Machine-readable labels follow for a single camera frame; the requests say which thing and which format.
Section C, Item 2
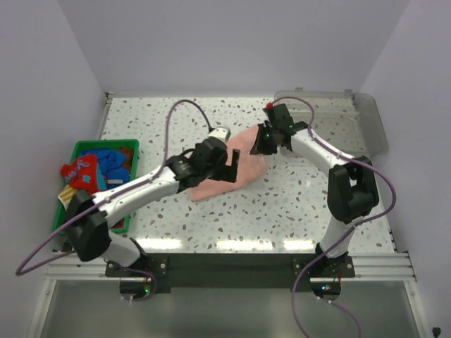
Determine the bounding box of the pink towel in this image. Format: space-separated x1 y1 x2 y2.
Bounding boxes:
190 125 268 201

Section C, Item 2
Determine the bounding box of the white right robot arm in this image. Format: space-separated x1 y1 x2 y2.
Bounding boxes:
250 103 379 277

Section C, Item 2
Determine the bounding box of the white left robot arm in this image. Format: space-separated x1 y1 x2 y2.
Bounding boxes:
65 137 240 277

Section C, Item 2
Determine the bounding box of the clear plastic container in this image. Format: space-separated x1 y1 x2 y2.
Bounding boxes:
275 90 388 158

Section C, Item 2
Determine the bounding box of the brown towel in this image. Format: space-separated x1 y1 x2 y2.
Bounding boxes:
118 146 134 171

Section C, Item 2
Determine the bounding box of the blue towel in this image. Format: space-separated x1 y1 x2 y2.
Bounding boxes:
80 148 130 189

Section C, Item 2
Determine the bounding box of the red patterned towel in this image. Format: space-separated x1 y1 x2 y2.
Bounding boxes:
60 154 107 194

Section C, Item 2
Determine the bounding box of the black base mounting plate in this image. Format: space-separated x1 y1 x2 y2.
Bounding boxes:
105 253 355 296

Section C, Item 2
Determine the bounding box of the yellow striped towel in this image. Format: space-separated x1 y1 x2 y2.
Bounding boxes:
57 185 78 211

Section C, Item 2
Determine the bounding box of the green plastic bin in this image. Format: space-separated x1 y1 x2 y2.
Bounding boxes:
51 139 139 231

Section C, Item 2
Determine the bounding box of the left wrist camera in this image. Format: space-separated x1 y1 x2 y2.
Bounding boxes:
208 126 231 144

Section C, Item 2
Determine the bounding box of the aluminium frame rail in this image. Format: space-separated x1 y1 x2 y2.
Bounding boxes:
44 92 419 282

